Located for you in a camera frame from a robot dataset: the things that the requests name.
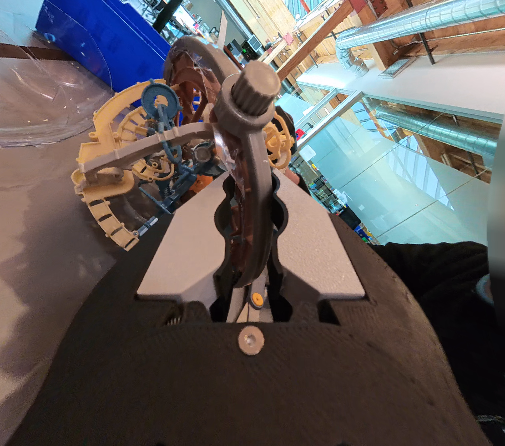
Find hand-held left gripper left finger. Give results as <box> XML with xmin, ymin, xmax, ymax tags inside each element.
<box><xmin>135</xmin><ymin>177</ymin><xmax>238</xmax><ymax>321</ymax></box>

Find silver ventilation duct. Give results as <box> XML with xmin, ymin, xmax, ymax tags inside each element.
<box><xmin>362</xmin><ymin>96</ymin><xmax>498</xmax><ymax>158</ymax></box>
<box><xmin>335</xmin><ymin>0</ymin><xmax>505</xmax><ymax>78</ymax></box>

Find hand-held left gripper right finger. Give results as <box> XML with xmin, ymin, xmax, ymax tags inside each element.
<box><xmin>268</xmin><ymin>170</ymin><xmax>366</xmax><ymax>321</ymax></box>

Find person's torso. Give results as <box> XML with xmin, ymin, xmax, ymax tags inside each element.
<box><xmin>371</xmin><ymin>241</ymin><xmax>505</xmax><ymax>446</ymax></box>

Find grey orange scissors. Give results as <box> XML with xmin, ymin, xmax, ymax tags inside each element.
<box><xmin>236</xmin><ymin>274</ymin><xmax>275</xmax><ymax>323</ymax></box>

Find blue storage bin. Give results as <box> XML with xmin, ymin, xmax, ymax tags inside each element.
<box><xmin>36</xmin><ymin>0</ymin><xmax>173</xmax><ymax>108</ymax></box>

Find clear plastic dome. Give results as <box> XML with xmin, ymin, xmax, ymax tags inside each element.
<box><xmin>0</xmin><ymin>0</ymin><xmax>116</xmax><ymax>149</ymax></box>

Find marble maze ball toy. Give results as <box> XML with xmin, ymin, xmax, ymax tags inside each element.
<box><xmin>71</xmin><ymin>36</ymin><xmax>297</xmax><ymax>290</ymax></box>

